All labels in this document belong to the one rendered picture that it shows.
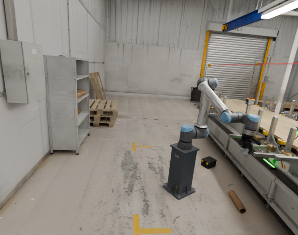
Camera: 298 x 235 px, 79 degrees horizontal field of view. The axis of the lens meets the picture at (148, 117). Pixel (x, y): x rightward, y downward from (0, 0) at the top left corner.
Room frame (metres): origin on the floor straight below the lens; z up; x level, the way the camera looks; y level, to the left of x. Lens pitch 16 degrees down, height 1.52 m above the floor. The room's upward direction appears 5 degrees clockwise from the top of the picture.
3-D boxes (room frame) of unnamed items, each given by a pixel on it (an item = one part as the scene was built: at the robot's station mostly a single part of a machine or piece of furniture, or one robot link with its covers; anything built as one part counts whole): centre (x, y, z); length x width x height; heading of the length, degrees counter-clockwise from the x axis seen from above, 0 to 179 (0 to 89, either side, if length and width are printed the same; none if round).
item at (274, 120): (1.76, -1.25, 0.90); 0.03 x 0.03 x 0.48; 1
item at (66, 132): (3.15, 1.39, 0.78); 0.90 x 0.45 x 1.55; 6
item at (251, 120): (1.47, -0.86, 1.14); 0.10 x 0.09 x 0.12; 19
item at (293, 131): (1.51, -1.26, 0.87); 0.03 x 0.03 x 0.48; 1
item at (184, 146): (2.06, -0.47, 0.65); 0.19 x 0.19 x 0.10
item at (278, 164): (1.54, -1.23, 0.75); 0.26 x 0.01 x 0.10; 1
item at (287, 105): (8.60, -6.21, 0.23); 2.41 x 0.77 x 0.17; 98
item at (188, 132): (2.06, -0.48, 0.79); 0.17 x 0.15 x 0.18; 109
